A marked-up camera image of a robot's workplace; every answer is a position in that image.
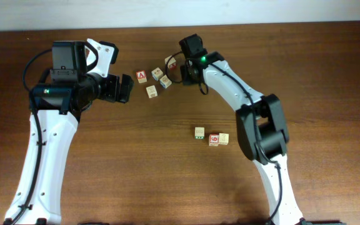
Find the wooden block green side I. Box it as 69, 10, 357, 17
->
194, 127, 205, 139

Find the wooden block red 6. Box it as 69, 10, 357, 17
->
209, 134, 219, 146

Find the wooden block plain I elephant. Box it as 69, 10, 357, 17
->
219, 133, 229, 145

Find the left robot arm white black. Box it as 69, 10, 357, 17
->
3, 39, 134, 224

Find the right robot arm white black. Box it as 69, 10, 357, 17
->
183, 51, 303, 224

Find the wooden block red letter A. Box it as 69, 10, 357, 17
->
136, 70, 148, 84

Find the wooden block red K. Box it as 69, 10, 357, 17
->
164, 56, 177, 70

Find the wooden block plain H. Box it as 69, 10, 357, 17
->
146, 85, 158, 98

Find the wooden block blue orange face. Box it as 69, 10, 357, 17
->
159, 75, 172, 89

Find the wooden block blue side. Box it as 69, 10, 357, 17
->
151, 67, 164, 81

